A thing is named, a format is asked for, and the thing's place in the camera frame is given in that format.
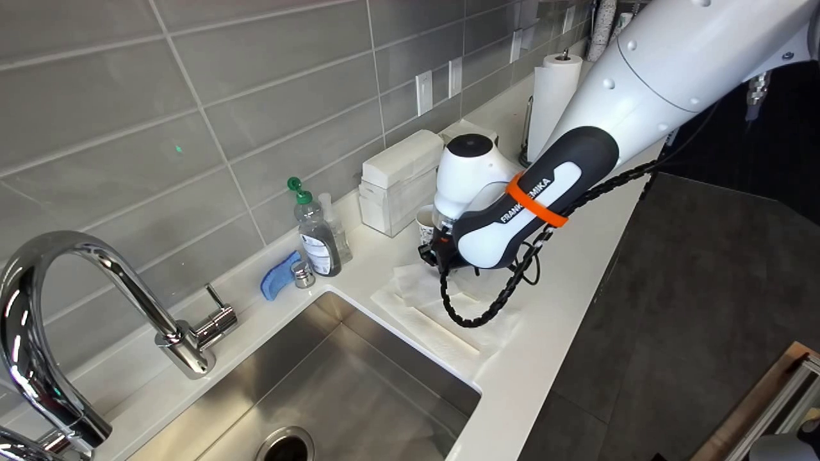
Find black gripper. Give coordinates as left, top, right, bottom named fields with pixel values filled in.
left=417, top=231, right=462, bottom=269

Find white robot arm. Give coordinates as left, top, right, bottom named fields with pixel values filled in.
left=421, top=0, right=820, bottom=269

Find paper cup with print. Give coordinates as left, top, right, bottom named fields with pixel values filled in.
left=414, top=204, right=437, bottom=245

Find white folded cloth towel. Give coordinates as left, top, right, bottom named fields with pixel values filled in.
left=371, top=261, right=523, bottom=378

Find white paper towel dispenser box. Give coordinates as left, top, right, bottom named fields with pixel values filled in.
left=356, top=131, right=442, bottom=236

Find green-capped dish soap bottle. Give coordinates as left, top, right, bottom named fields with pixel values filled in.
left=287, top=177, right=340, bottom=277

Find small metal sink stopper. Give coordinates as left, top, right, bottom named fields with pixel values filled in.
left=289, top=261, right=315, bottom=288

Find blue sponge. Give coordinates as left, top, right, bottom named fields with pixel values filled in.
left=259, top=251, right=300, bottom=298

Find stainless steel sink basin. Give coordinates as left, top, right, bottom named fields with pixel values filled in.
left=128, top=293, right=481, bottom=461

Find white paper towel roll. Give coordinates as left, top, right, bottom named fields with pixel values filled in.
left=528, top=54, right=582, bottom=161

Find wooden metal cart corner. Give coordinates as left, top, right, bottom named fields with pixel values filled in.
left=692, top=339, right=820, bottom=461

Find chrome kitchen faucet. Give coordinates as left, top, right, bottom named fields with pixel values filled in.
left=0, top=231, right=237, bottom=455

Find white wall outlet left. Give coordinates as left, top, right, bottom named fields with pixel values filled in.
left=414, top=68, right=432, bottom=115

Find white wall outlet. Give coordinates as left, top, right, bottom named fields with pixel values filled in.
left=447, top=58, right=463, bottom=96
left=414, top=68, right=432, bottom=115

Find white wall outlet right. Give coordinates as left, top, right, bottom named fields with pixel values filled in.
left=447, top=58, right=463, bottom=96

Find braided black robot cable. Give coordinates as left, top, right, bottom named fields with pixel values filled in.
left=435, top=156, right=664, bottom=330

